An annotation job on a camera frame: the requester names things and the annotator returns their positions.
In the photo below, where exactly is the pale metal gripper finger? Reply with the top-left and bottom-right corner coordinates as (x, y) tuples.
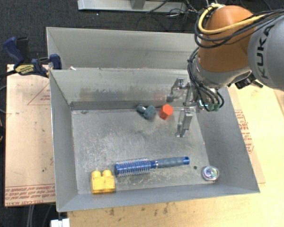
(166, 78), (188, 103)
(176, 108), (194, 138)

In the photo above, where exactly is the orange hexagonal block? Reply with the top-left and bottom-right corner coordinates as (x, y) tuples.
(159, 104), (174, 121)

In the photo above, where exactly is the dark teal knobbed toy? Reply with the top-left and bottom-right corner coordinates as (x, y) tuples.
(135, 104), (157, 122)

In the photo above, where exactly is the shiny round metal disc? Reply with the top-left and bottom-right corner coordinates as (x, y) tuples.
(201, 165), (220, 182)

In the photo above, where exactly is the grey metal bin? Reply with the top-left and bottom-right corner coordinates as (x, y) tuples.
(46, 26), (261, 213)

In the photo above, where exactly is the blue round hairbrush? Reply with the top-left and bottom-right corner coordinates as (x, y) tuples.
(114, 156), (190, 178)

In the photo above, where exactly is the yellow toy brick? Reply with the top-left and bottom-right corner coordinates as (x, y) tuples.
(91, 169), (116, 195)

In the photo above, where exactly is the brown cardboard board, red print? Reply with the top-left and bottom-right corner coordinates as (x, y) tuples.
(4, 64), (267, 208)

